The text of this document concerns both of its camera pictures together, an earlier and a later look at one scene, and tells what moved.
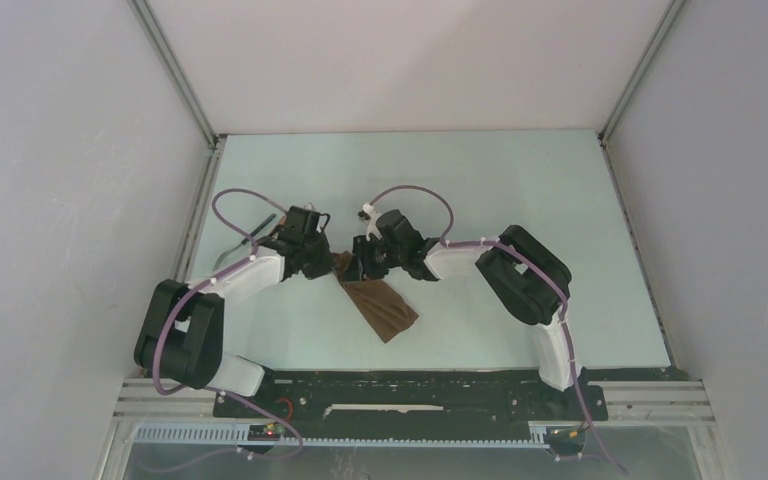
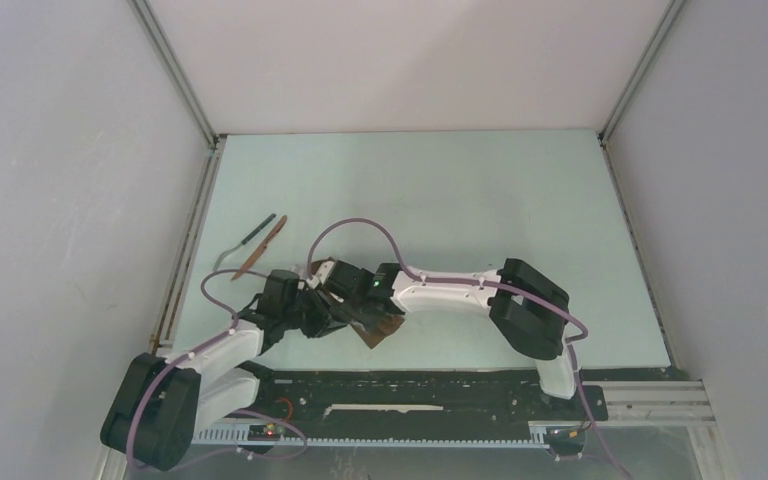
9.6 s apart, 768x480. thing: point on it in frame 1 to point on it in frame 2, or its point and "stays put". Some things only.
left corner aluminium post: [178, 73] stays put
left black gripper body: [318, 260] to [307, 313]
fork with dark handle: [242, 243] stays put
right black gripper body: [378, 256] to [353, 309]
